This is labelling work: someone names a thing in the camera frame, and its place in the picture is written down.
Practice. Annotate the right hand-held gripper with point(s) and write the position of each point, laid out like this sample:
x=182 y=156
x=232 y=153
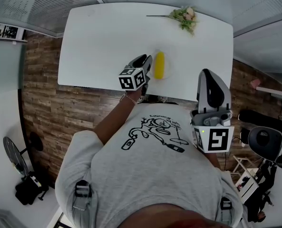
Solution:
x=216 y=139

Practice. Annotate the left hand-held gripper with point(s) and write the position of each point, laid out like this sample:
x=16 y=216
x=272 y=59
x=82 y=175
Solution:
x=132 y=78

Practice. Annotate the yellow corn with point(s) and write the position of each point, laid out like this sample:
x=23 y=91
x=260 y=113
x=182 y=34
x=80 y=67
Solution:
x=159 y=65

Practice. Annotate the white plate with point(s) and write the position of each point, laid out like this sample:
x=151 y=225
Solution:
x=168 y=68

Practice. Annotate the person's left forearm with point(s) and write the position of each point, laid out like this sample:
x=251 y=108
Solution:
x=114 y=120

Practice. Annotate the person's right forearm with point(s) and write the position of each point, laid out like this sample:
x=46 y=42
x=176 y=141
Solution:
x=213 y=160

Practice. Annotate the white desk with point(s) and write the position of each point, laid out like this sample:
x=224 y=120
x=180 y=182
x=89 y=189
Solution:
x=271 y=91
x=102 y=44

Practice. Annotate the white shoe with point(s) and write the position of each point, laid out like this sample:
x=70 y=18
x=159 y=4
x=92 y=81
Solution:
x=161 y=99
x=142 y=99

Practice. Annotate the pink cloth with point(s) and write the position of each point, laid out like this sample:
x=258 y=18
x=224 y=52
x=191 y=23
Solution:
x=255 y=82

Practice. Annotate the black padded object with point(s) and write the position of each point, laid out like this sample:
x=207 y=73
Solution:
x=252 y=117

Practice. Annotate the flower bouquet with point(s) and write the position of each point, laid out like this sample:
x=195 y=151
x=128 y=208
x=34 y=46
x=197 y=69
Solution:
x=186 y=18

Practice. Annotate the grey office chair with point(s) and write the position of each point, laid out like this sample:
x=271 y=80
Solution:
x=264 y=139

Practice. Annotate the grey printed t-shirt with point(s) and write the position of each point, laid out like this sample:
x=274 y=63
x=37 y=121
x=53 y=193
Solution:
x=155 y=174

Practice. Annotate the white storage cart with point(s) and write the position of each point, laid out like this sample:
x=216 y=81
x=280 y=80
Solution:
x=247 y=186

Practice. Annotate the person's face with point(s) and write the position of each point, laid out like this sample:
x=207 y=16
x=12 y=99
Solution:
x=174 y=218

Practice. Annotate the black round stool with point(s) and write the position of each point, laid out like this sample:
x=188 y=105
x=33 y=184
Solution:
x=36 y=141

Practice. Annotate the round black side table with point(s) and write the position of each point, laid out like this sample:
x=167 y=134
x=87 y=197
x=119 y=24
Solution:
x=13 y=154

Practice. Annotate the black bag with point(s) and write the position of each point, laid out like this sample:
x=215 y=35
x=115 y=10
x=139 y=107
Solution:
x=27 y=191

